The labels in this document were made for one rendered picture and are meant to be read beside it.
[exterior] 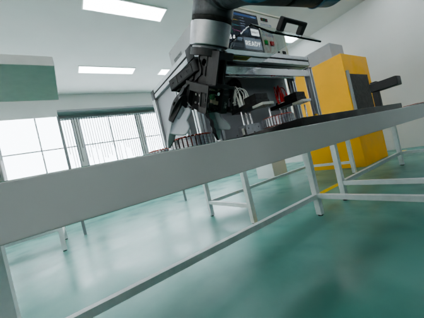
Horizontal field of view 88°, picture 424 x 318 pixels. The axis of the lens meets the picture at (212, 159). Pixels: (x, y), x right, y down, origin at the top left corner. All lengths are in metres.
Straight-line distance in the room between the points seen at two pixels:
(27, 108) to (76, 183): 7.04
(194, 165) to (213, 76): 0.21
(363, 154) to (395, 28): 2.92
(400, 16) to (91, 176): 6.31
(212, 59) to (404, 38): 5.92
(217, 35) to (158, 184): 0.29
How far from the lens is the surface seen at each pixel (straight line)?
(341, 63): 4.58
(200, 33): 0.45
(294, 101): 1.03
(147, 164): 0.25
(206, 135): 0.49
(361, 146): 4.47
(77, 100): 7.34
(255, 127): 0.90
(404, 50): 6.23
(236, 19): 1.08
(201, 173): 0.28
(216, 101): 0.45
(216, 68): 0.43
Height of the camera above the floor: 0.73
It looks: level
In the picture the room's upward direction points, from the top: 13 degrees counter-clockwise
